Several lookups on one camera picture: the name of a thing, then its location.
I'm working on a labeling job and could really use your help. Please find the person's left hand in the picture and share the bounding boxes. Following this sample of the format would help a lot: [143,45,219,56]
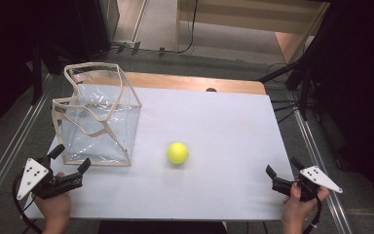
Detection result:
[33,172,73,234]

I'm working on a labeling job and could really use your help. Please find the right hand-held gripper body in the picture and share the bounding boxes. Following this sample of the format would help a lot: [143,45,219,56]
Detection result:
[271,165,344,203]

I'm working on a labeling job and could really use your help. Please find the light wooden furniture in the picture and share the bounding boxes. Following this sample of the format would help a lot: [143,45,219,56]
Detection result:
[174,0,330,64]

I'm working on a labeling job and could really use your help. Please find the yellow tennis ball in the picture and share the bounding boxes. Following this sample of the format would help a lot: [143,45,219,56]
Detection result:
[167,141,190,166]

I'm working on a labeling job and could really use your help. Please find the black cabinet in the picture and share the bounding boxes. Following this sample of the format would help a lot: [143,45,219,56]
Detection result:
[37,0,121,71]

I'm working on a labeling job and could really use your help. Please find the clear plastic bag beige trim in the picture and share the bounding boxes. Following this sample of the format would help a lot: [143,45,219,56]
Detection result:
[51,61,143,168]

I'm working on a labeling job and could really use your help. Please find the black tripod stand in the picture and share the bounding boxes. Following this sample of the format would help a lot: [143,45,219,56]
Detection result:
[257,48,319,121]

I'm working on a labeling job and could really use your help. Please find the person's right hand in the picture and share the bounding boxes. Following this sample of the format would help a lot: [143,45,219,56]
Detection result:
[280,180,331,234]

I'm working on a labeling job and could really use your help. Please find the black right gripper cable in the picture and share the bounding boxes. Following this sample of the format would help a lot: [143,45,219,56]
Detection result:
[302,196,323,234]

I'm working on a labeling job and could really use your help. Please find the metal floor rail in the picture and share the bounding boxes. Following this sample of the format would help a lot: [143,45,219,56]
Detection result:
[0,72,55,215]
[288,91,355,234]

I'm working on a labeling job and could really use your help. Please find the white table board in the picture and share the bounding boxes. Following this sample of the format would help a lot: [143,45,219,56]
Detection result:
[23,85,295,222]

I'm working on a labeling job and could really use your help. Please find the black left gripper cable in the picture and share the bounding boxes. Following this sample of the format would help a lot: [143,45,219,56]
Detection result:
[11,174,44,234]

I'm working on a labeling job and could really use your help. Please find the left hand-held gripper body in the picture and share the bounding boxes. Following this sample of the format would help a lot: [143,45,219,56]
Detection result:
[16,155,84,201]

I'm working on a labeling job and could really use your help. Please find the black floor cable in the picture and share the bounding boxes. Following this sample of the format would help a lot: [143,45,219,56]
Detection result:
[108,0,199,56]

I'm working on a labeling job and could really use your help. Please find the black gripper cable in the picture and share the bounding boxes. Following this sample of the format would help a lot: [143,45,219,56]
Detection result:
[302,196,323,234]
[11,174,44,234]

